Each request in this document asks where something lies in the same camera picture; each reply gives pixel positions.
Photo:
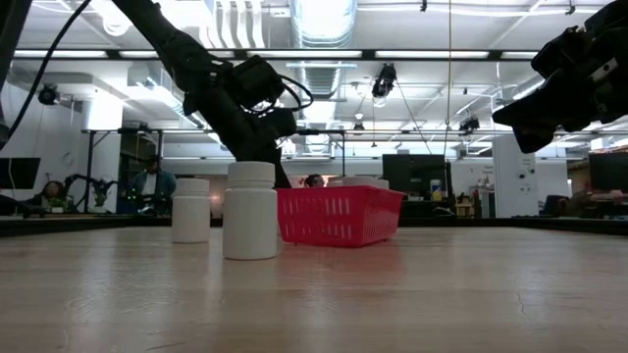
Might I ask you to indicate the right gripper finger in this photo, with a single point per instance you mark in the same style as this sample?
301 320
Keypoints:
535 103
544 121

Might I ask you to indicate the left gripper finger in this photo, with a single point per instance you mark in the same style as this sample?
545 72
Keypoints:
282 169

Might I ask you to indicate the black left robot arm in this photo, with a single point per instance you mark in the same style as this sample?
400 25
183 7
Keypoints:
172 44

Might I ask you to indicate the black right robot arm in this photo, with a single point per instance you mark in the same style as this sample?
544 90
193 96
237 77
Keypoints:
611 12

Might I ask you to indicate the red plastic basket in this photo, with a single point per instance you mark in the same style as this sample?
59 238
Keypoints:
338 216

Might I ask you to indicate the person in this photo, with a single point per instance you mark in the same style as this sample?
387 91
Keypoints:
314 181
153 186
51 193
576 203

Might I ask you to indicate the black ceiling lamp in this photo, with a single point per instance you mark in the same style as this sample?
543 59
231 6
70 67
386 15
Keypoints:
48 94
469 123
384 81

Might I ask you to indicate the white square column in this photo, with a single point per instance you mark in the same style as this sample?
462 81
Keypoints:
510 186

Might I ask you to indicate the black monitor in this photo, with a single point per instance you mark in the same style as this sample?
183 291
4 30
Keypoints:
412 171
608 171
19 172

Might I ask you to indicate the long ceiling light bar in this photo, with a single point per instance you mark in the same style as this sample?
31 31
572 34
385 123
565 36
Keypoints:
427 54

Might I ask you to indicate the blue yellow can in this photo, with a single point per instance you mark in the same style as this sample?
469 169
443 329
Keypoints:
436 190

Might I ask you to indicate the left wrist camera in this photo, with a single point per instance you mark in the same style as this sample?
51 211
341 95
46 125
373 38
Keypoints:
255 81

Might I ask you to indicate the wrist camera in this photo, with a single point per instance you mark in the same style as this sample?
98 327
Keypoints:
559 51
255 81

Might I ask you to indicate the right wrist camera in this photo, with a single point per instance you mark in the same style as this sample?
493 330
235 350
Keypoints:
559 51

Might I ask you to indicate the distant black station frame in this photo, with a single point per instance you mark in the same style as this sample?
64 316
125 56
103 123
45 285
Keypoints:
343 162
89 166

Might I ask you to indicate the silver ventilation duct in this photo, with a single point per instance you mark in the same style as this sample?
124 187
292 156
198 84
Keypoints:
321 29

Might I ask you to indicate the black metal table frame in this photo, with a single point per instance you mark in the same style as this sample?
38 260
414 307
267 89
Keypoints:
73 226

